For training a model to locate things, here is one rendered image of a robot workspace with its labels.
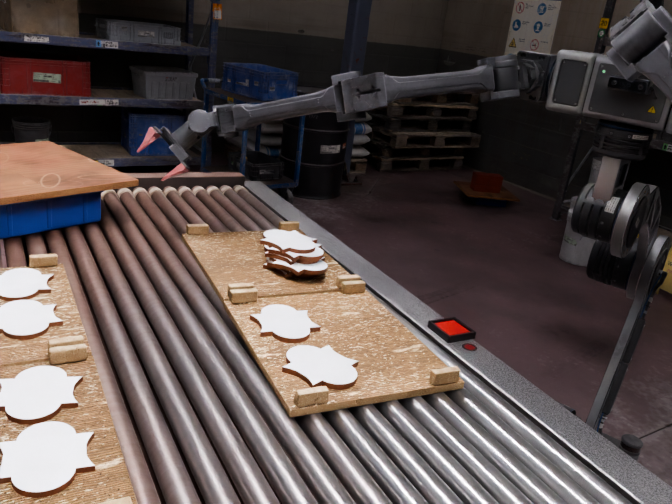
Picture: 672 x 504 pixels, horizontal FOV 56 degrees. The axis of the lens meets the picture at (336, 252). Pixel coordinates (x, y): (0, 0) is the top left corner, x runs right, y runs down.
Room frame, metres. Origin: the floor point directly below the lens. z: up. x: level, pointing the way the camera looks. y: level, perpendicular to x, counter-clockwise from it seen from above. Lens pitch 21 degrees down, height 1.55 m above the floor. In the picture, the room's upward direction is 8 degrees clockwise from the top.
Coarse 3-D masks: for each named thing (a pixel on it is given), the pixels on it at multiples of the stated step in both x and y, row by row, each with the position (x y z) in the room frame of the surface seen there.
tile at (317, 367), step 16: (288, 352) 1.04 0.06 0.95; (304, 352) 1.05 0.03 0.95; (320, 352) 1.05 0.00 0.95; (288, 368) 0.99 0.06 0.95; (304, 368) 0.99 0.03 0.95; (320, 368) 1.00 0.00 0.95; (336, 368) 1.00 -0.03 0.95; (352, 368) 1.01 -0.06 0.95; (320, 384) 0.96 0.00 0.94; (336, 384) 0.95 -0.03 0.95; (352, 384) 0.97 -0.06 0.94
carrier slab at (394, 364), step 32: (320, 320) 1.21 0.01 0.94; (352, 320) 1.23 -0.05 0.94; (384, 320) 1.25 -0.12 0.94; (256, 352) 1.04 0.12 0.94; (352, 352) 1.09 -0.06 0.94; (384, 352) 1.11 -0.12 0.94; (416, 352) 1.13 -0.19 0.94; (288, 384) 0.95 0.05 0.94; (384, 384) 0.99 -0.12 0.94; (416, 384) 1.01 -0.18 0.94; (448, 384) 1.02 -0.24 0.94
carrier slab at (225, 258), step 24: (192, 240) 1.57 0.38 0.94; (216, 240) 1.59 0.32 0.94; (240, 240) 1.62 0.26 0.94; (216, 264) 1.43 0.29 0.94; (240, 264) 1.45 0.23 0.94; (336, 264) 1.54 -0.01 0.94; (216, 288) 1.30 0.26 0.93; (264, 288) 1.33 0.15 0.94; (288, 288) 1.35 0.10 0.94; (312, 288) 1.37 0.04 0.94; (336, 288) 1.38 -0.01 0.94
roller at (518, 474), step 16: (208, 192) 2.11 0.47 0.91; (224, 208) 1.98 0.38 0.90; (240, 224) 1.85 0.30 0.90; (256, 224) 1.82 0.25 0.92; (432, 400) 1.00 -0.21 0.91; (448, 400) 0.99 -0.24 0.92; (448, 416) 0.96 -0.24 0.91; (464, 416) 0.95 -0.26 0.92; (464, 432) 0.92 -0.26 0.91; (480, 432) 0.91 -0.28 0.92; (480, 448) 0.88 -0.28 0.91; (496, 448) 0.87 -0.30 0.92; (496, 464) 0.85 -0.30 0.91; (512, 464) 0.84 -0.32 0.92; (512, 480) 0.82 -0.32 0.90; (528, 480) 0.80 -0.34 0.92; (528, 496) 0.78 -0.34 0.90; (544, 496) 0.77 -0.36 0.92
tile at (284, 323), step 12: (264, 312) 1.19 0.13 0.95; (276, 312) 1.20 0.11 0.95; (288, 312) 1.20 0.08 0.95; (300, 312) 1.21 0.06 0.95; (264, 324) 1.14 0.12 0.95; (276, 324) 1.14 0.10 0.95; (288, 324) 1.15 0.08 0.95; (300, 324) 1.16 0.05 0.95; (312, 324) 1.16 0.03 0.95; (264, 336) 1.11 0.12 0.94; (276, 336) 1.10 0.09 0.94; (288, 336) 1.10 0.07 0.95; (300, 336) 1.11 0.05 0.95
